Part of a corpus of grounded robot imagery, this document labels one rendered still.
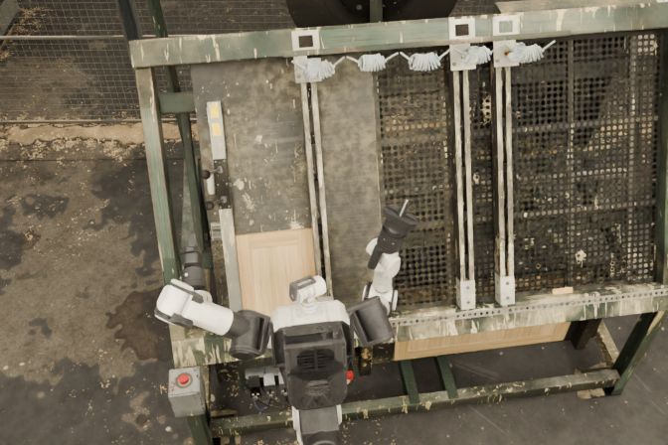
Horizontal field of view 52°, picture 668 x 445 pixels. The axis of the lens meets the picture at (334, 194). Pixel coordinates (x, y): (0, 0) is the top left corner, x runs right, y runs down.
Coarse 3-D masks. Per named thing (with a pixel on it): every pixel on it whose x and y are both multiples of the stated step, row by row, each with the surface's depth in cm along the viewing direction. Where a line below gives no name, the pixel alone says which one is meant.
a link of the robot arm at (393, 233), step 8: (384, 208) 234; (392, 208) 235; (384, 216) 233; (392, 216) 231; (408, 216) 233; (384, 224) 235; (392, 224) 234; (400, 224) 232; (408, 224) 230; (416, 224) 234; (384, 232) 235; (392, 232) 234; (400, 232) 234; (384, 240) 236; (392, 240) 235; (400, 240) 235
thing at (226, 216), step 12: (216, 120) 260; (216, 144) 262; (216, 156) 263; (228, 216) 269; (228, 228) 270; (228, 240) 271; (228, 252) 272; (228, 264) 273; (228, 276) 274; (228, 288) 275; (240, 288) 275; (240, 300) 276
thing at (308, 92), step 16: (304, 32) 251; (304, 48) 252; (304, 64) 253; (304, 80) 254; (320, 80) 255; (304, 96) 259; (304, 112) 261; (304, 128) 262; (304, 144) 270; (320, 144) 264; (320, 160) 265; (320, 176) 266; (320, 192) 268; (320, 208) 270; (320, 224) 272; (320, 240) 276; (320, 256) 277; (320, 272) 275
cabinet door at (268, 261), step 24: (240, 240) 273; (264, 240) 275; (288, 240) 276; (312, 240) 277; (240, 264) 276; (264, 264) 277; (288, 264) 278; (312, 264) 279; (264, 288) 279; (288, 288) 280; (264, 312) 281
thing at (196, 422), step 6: (192, 420) 277; (198, 420) 278; (204, 420) 287; (192, 426) 281; (198, 426) 281; (204, 426) 285; (192, 432) 284; (198, 432) 285; (204, 432) 286; (198, 438) 289; (204, 438) 289; (210, 438) 301; (198, 444) 292; (204, 444) 293; (210, 444) 299
